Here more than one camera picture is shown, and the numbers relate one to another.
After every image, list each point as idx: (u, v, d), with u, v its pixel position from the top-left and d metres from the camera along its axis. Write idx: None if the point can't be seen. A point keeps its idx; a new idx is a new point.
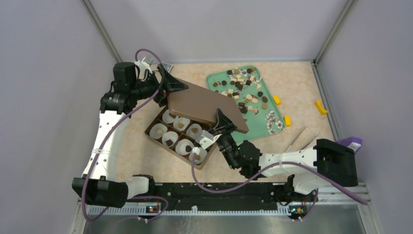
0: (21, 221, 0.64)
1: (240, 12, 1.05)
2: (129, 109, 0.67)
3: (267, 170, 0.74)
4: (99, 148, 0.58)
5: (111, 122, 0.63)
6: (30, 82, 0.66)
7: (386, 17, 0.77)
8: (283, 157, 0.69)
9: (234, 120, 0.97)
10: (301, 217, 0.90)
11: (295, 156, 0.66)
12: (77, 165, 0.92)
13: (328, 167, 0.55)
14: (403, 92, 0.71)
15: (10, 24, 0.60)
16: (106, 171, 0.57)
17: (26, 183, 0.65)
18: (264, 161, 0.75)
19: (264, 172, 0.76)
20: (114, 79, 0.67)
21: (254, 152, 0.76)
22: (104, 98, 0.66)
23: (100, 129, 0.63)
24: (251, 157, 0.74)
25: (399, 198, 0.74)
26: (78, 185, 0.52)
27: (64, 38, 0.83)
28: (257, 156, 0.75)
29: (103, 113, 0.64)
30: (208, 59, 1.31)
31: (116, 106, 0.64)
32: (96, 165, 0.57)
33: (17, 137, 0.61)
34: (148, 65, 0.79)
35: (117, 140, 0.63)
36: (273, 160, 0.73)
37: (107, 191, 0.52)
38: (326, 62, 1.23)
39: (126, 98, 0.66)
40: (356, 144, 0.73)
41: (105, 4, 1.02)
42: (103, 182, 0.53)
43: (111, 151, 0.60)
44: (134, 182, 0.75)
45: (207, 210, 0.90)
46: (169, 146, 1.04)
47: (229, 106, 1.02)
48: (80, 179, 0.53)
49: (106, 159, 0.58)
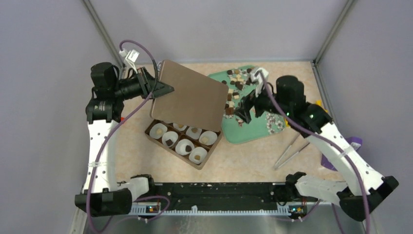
0: (22, 221, 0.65)
1: (239, 12, 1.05)
2: (118, 114, 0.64)
3: (319, 142, 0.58)
4: (96, 162, 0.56)
5: (102, 131, 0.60)
6: (30, 82, 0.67)
7: (386, 17, 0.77)
8: (351, 151, 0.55)
9: (207, 123, 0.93)
10: (301, 217, 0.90)
11: (361, 162, 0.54)
12: (76, 165, 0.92)
13: (373, 201, 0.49)
14: (403, 91, 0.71)
15: (10, 24, 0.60)
16: (107, 183, 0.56)
17: (27, 183, 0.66)
18: (330, 131, 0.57)
19: (312, 139, 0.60)
20: (94, 85, 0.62)
21: (293, 82, 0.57)
22: (89, 107, 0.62)
23: (91, 141, 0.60)
24: (286, 85, 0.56)
25: (400, 198, 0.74)
26: (81, 203, 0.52)
27: (64, 38, 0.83)
28: (296, 85, 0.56)
29: (90, 125, 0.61)
30: (208, 59, 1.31)
31: (103, 113, 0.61)
32: (95, 178, 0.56)
33: (15, 136, 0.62)
34: (133, 61, 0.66)
35: (112, 150, 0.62)
36: (339, 141, 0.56)
37: (113, 202, 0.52)
38: (326, 62, 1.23)
39: (113, 104, 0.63)
40: (356, 144, 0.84)
41: (105, 4, 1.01)
42: (107, 194, 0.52)
43: (108, 162, 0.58)
44: (135, 184, 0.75)
45: (207, 210, 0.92)
46: (169, 146, 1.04)
47: (214, 106, 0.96)
48: (82, 196, 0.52)
49: (105, 171, 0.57)
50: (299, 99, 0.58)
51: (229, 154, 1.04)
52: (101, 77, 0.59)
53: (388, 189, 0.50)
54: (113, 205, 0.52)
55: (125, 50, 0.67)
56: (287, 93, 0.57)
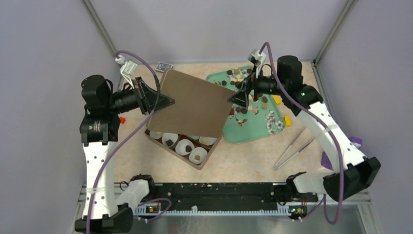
0: (22, 221, 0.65)
1: (240, 12, 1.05)
2: (114, 133, 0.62)
3: (307, 118, 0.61)
4: (93, 188, 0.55)
5: (98, 155, 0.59)
6: (29, 82, 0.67)
7: (386, 17, 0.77)
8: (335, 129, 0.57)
9: (205, 131, 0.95)
10: (301, 217, 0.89)
11: (343, 139, 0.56)
12: (75, 165, 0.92)
13: (350, 174, 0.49)
14: (402, 91, 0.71)
15: (10, 24, 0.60)
16: (106, 208, 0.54)
17: (26, 183, 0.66)
18: (318, 109, 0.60)
19: (301, 116, 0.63)
20: (87, 103, 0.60)
21: (294, 61, 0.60)
22: (83, 126, 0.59)
23: (89, 165, 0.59)
24: (285, 62, 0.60)
25: (399, 198, 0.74)
26: (82, 228, 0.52)
27: (64, 38, 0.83)
28: (295, 63, 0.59)
29: (86, 146, 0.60)
30: (208, 58, 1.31)
31: (98, 133, 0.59)
32: (94, 204, 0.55)
33: (15, 136, 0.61)
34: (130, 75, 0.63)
35: (110, 173, 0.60)
36: (326, 119, 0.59)
37: (114, 228, 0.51)
38: (326, 62, 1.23)
39: (108, 123, 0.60)
40: (356, 144, 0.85)
41: (105, 4, 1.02)
42: (106, 221, 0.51)
43: (106, 186, 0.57)
44: (136, 194, 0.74)
45: (207, 210, 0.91)
46: (169, 146, 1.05)
47: (217, 114, 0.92)
48: (82, 222, 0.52)
49: (104, 196, 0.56)
50: (296, 78, 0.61)
51: (229, 154, 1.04)
52: (93, 95, 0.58)
53: (367, 167, 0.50)
54: (114, 230, 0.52)
55: (122, 57, 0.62)
56: (287, 70, 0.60)
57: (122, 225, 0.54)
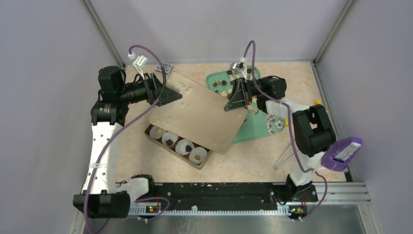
0: (22, 221, 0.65)
1: (240, 13, 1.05)
2: (121, 117, 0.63)
3: (270, 104, 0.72)
4: (96, 163, 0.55)
5: (105, 133, 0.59)
6: (30, 83, 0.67)
7: (387, 16, 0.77)
8: (287, 102, 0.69)
9: (209, 137, 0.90)
10: (301, 217, 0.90)
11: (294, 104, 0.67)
12: (76, 165, 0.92)
13: (300, 116, 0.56)
14: (403, 91, 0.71)
15: (12, 26, 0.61)
16: (107, 185, 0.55)
17: (26, 184, 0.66)
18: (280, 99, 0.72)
19: (267, 105, 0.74)
20: (101, 87, 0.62)
21: (282, 88, 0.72)
22: (94, 108, 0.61)
23: (94, 142, 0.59)
24: (275, 92, 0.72)
25: (399, 198, 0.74)
26: (79, 202, 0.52)
27: (64, 39, 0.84)
28: (279, 94, 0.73)
29: (94, 126, 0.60)
30: (208, 59, 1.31)
31: (107, 115, 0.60)
32: (95, 180, 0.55)
33: (15, 137, 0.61)
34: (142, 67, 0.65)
35: (113, 152, 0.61)
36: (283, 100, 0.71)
37: (110, 204, 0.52)
38: (326, 62, 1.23)
39: (118, 107, 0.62)
40: (356, 144, 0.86)
41: (105, 5, 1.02)
42: (104, 196, 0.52)
43: (109, 164, 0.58)
44: (135, 187, 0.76)
45: (207, 210, 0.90)
46: (169, 145, 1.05)
47: (224, 123, 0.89)
48: (81, 195, 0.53)
49: (105, 173, 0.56)
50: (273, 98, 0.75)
51: (229, 154, 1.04)
52: (108, 80, 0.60)
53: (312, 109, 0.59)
54: (110, 208, 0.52)
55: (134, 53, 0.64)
56: (272, 93, 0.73)
57: (119, 205, 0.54)
